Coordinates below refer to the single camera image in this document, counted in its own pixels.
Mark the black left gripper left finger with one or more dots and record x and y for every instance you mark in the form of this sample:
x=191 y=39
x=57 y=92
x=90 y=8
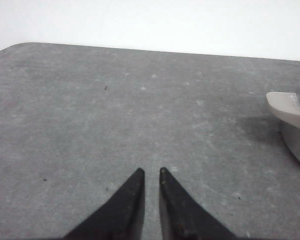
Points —
x=120 y=218

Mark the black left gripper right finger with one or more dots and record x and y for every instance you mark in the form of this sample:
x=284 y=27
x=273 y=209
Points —
x=182 y=218

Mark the grey table mat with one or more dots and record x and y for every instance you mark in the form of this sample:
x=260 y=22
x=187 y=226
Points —
x=77 y=121

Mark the stainless steel pot grey handles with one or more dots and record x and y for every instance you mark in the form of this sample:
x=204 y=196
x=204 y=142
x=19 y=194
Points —
x=285 y=106

